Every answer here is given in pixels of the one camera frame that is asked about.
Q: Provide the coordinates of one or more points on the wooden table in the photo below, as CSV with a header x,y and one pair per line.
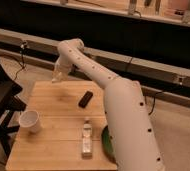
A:
x,y
57,147

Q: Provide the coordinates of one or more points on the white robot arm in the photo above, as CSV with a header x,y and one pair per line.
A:
x,y
132,136

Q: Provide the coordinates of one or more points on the black rectangular block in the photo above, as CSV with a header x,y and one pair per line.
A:
x,y
85,99

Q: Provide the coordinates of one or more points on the white sponge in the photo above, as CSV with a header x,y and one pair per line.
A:
x,y
57,78

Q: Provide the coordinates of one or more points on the clear plastic bottle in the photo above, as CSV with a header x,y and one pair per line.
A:
x,y
86,150

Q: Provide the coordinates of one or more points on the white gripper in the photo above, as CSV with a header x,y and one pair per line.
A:
x,y
62,66

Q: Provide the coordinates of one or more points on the white paper cup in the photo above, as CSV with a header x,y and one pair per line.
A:
x,y
30,121

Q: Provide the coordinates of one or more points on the black office chair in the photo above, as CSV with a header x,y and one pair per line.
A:
x,y
8,105

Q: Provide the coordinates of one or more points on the green ceramic bowl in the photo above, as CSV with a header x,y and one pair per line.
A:
x,y
107,145

